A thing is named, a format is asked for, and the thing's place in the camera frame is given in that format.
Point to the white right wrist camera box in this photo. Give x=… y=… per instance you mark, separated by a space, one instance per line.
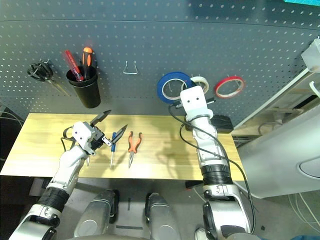
x=195 y=105

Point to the silver right robot leg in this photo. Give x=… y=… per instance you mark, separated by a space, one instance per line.
x=160 y=217

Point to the long black floor tape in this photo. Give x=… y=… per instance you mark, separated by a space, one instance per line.
x=128 y=227

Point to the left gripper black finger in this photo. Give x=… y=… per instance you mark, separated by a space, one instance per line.
x=118 y=135
x=100 y=118

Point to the orange black screwdriver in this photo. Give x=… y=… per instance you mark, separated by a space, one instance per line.
x=87 y=60

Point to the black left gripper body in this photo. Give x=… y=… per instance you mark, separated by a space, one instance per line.
x=97 y=138

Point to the grey robot torso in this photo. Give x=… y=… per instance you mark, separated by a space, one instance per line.
x=100 y=237

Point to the silver robot leg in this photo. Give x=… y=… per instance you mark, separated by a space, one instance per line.
x=160 y=217
x=97 y=212

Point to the white machine housing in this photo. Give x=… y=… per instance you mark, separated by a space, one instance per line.
x=275 y=155

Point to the white shoe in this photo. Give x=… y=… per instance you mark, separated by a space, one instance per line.
x=200 y=235

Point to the black plastic cup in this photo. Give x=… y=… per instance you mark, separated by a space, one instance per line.
x=87 y=95

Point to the silver left robot leg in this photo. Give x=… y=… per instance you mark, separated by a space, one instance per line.
x=97 y=212

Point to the orange black pliers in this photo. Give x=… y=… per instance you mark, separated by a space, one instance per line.
x=131 y=146

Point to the grey pegboard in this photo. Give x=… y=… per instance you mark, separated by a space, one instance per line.
x=150 y=37

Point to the metal peg hook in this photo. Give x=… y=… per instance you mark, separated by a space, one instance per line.
x=170 y=87

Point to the red tape roll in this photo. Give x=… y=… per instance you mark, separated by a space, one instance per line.
x=228 y=78

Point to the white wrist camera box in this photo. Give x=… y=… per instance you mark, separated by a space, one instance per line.
x=81 y=133
x=195 y=105

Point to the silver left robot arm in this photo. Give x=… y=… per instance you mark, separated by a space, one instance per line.
x=67 y=160

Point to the black tool case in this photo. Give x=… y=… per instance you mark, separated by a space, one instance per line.
x=223 y=123

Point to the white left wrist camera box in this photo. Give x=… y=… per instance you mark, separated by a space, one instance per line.
x=81 y=133

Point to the blue tape roll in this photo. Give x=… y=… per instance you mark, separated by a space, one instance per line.
x=160 y=87

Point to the white tape roll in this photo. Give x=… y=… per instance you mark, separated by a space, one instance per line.
x=202 y=80

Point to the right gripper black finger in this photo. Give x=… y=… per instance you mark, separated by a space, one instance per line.
x=210 y=100

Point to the short black floor tape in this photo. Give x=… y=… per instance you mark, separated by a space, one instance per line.
x=129 y=203

